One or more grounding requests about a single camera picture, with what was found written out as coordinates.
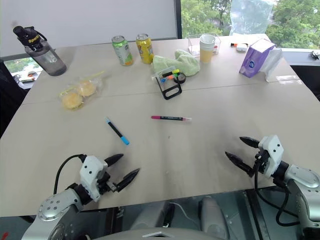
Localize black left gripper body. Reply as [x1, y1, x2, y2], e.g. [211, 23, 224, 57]
[96, 169, 119, 196]

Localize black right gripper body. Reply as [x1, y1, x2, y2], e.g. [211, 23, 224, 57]
[253, 147, 271, 175]

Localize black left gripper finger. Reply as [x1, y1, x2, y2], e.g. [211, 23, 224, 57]
[116, 167, 141, 193]
[103, 153, 125, 168]

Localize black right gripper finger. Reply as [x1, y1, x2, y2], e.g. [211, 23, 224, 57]
[239, 136, 261, 149]
[224, 151, 256, 178]

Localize blue capped black pen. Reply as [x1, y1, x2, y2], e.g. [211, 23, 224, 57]
[104, 116, 131, 146]

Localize pink capped black pen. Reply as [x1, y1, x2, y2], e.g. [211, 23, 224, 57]
[150, 115, 193, 123]

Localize clear plastic container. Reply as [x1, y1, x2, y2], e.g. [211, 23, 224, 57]
[187, 32, 222, 58]

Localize silver robot leg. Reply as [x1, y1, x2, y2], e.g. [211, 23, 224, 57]
[199, 195, 230, 240]

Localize silver robot torso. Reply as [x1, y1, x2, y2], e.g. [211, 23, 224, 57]
[91, 226, 227, 240]

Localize round yellow bun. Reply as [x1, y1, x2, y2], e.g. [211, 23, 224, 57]
[78, 80, 97, 98]
[61, 91, 84, 111]

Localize clear bag of buns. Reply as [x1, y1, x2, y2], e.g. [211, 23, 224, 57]
[58, 70, 106, 111]

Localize purple tissue pack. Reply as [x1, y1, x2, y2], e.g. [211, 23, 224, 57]
[238, 38, 277, 79]

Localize black tape roll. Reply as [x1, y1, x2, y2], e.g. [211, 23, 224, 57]
[173, 72, 187, 85]

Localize light green towel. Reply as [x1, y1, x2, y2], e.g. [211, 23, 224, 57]
[152, 49, 201, 77]

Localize stacked paper cups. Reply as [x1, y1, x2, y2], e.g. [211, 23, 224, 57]
[199, 34, 217, 64]

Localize green drink can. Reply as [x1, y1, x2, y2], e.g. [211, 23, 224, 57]
[111, 35, 134, 67]

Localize yellow drink can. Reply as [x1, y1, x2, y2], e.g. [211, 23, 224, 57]
[135, 33, 155, 65]

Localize grey sport water bottle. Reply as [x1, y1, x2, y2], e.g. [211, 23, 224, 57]
[12, 25, 68, 77]

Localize clear plastic bag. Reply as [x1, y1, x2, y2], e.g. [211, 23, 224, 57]
[229, 0, 274, 36]

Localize black window pillar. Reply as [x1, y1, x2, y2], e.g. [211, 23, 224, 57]
[173, 0, 183, 40]

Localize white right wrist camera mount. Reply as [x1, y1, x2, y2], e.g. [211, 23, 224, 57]
[257, 135, 285, 179]

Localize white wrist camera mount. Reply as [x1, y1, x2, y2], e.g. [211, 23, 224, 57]
[79, 155, 109, 203]
[257, 135, 285, 179]

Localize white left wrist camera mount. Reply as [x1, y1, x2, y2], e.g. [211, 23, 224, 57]
[79, 155, 109, 203]

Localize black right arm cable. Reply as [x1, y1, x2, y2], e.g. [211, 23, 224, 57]
[253, 154, 301, 226]

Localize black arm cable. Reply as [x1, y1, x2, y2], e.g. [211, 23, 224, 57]
[53, 154, 87, 195]
[253, 154, 301, 226]

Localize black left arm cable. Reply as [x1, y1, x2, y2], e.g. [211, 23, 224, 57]
[53, 154, 87, 195]

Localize thin white cable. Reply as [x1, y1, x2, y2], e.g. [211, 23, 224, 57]
[168, 201, 194, 227]

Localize clear pouch with markers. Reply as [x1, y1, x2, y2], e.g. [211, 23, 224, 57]
[150, 65, 187, 101]

